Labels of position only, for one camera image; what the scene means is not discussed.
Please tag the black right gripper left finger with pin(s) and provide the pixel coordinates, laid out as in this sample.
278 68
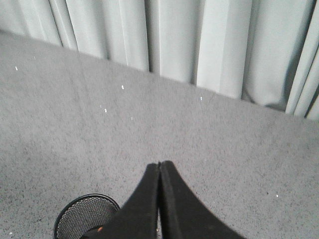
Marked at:
138 217

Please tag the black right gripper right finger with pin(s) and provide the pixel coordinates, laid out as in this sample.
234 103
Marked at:
182 214

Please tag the black mesh bucket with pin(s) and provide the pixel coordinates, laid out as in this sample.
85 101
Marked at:
85 213

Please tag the grey pleated curtain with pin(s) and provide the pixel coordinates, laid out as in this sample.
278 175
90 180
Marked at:
263 51

